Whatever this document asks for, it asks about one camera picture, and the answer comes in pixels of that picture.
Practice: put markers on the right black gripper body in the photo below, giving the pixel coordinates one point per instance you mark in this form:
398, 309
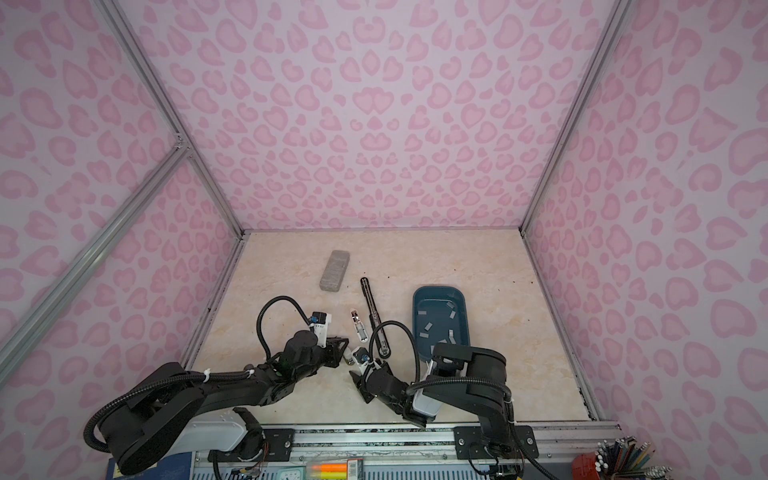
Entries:
399, 409

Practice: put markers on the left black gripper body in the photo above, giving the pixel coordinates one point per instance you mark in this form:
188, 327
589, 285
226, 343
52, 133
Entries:
322, 357

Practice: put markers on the black stapler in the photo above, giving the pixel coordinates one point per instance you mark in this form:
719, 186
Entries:
380, 339

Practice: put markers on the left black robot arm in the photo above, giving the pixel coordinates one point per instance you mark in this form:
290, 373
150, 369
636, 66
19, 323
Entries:
140, 427

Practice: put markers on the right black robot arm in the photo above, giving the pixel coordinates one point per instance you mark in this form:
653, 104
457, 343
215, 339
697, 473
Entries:
471, 379

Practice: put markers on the grey stone block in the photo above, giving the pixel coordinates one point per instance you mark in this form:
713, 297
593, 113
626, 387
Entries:
334, 271

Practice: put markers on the orange highlighter box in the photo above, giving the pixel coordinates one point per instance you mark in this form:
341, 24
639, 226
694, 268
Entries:
346, 469

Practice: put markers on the teal plastic tray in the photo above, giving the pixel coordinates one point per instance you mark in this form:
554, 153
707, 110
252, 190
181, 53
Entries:
439, 315

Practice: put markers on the blue book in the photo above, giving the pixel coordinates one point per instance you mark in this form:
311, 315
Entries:
174, 467

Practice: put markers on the red container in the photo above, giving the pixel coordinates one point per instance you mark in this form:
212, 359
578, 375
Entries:
584, 467

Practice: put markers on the pencil holder with pencils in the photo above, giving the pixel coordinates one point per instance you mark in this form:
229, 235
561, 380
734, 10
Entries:
627, 458

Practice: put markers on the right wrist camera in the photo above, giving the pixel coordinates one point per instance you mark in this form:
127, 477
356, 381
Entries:
363, 360

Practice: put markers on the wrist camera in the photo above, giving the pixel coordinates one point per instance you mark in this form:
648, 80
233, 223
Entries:
363, 360
319, 323

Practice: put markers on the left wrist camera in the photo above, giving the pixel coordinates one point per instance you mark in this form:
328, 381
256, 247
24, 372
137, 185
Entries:
319, 323

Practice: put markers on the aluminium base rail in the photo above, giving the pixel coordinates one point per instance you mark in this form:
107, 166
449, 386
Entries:
402, 451

